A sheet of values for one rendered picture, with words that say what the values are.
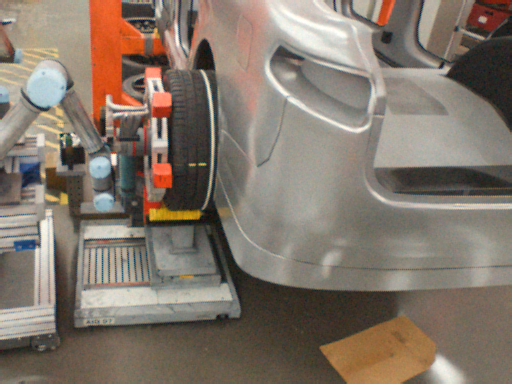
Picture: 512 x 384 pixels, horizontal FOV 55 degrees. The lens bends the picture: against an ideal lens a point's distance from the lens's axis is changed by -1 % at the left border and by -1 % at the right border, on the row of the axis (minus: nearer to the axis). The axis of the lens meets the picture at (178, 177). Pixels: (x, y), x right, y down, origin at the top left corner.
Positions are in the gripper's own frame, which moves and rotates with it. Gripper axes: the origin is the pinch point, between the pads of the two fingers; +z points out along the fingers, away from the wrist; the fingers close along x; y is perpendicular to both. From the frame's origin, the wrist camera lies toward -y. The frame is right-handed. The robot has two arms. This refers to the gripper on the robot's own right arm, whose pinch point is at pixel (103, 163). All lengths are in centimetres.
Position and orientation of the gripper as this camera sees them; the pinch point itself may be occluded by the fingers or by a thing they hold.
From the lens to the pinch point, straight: 214.0
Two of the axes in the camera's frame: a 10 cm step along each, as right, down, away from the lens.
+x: -9.9, 0.2, -1.4
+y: 0.6, -8.6, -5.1
